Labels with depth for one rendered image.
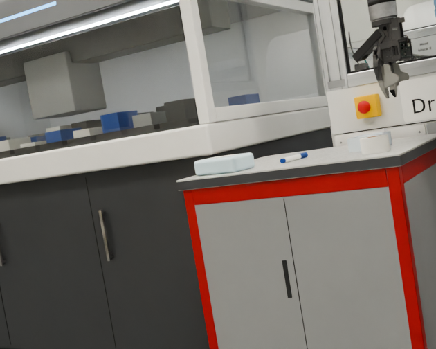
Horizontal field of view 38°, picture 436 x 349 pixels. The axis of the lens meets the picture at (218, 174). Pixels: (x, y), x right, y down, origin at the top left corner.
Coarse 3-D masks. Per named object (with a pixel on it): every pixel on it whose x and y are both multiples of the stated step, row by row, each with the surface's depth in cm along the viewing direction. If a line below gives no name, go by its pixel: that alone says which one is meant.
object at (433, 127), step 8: (432, 120) 202; (392, 128) 206; (400, 128) 205; (408, 128) 204; (416, 128) 202; (424, 128) 201; (432, 128) 200; (336, 136) 216; (344, 136) 214; (352, 136) 213; (392, 136) 206; (400, 136) 205; (408, 136) 204; (336, 144) 216; (344, 144) 215
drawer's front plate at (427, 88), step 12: (408, 84) 169; (420, 84) 167; (432, 84) 166; (408, 96) 169; (420, 96) 168; (432, 96) 166; (408, 108) 170; (420, 108) 168; (432, 108) 167; (408, 120) 170
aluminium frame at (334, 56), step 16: (320, 0) 212; (336, 0) 210; (320, 16) 213; (336, 16) 210; (320, 32) 213; (336, 32) 211; (320, 48) 214; (336, 48) 212; (336, 64) 212; (400, 64) 202; (416, 64) 199; (432, 64) 198; (336, 80) 213; (352, 80) 211; (368, 80) 207
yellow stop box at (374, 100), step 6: (360, 96) 206; (366, 96) 204; (372, 96) 203; (378, 96) 205; (354, 102) 206; (372, 102) 203; (378, 102) 204; (372, 108) 204; (378, 108) 204; (360, 114) 206; (366, 114) 205; (372, 114) 204; (378, 114) 203
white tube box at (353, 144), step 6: (390, 132) 181; (348, 138) 175; (354, 138) 174; (390, 138) 180; (348, 144) 175; (354, 144) 174; (360, 144) 173; (390, 144) 180; (354, 150) 174; (360, 150) 173
